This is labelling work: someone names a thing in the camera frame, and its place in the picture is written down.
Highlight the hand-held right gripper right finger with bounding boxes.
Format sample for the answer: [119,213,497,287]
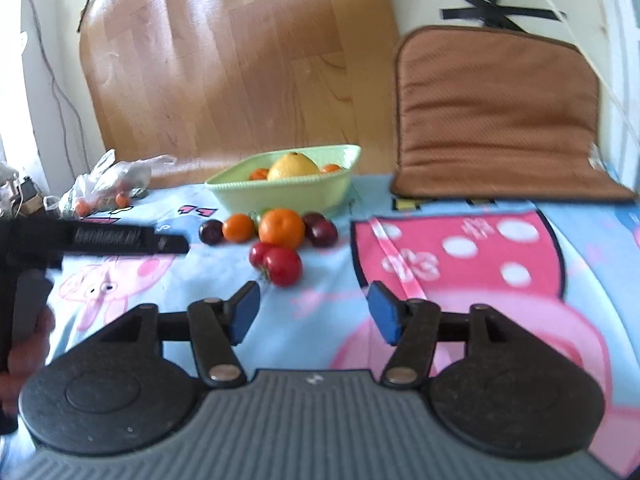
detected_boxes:
[366,281,526,390]

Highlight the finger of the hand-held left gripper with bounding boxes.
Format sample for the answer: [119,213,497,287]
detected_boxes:
[59,224,191,256]

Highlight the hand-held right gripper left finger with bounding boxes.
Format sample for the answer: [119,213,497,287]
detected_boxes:
[100,281,262,390]

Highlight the light green bowl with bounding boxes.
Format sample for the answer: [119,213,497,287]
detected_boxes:
[204,144,362,216]

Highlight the person's left hand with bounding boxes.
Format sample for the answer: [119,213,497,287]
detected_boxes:
[0,304,57,415]

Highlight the small dark box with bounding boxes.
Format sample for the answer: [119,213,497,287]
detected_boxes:
[16,176,43,212]

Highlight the red tomato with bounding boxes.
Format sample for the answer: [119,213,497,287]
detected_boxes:
[249,241,274,269]
[262,247,304,288]

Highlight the clear plastic bag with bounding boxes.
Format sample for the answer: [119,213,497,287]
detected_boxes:
[59,149,179,212]

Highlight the printed cartoon blanket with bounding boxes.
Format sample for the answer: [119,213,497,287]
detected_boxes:
[0,172,640,479]

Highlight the large orange mandarin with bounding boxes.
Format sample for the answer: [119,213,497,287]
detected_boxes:
[258,208,306,250]

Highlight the yellow pear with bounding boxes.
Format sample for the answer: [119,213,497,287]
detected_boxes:
[267,152,321,182]

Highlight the wood pattern board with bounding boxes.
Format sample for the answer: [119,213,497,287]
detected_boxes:
[77,0,402,189]

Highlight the brown seat cushion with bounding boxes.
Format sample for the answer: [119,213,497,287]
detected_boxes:
[389,24,637,206]

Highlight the black tape cross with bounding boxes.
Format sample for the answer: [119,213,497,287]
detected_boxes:
[439,0,567,31]

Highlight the thin black cable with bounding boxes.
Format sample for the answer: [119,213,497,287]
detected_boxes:
[22,0,94,182]

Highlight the white cable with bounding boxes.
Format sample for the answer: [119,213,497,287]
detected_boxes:
[514,0,640,142]

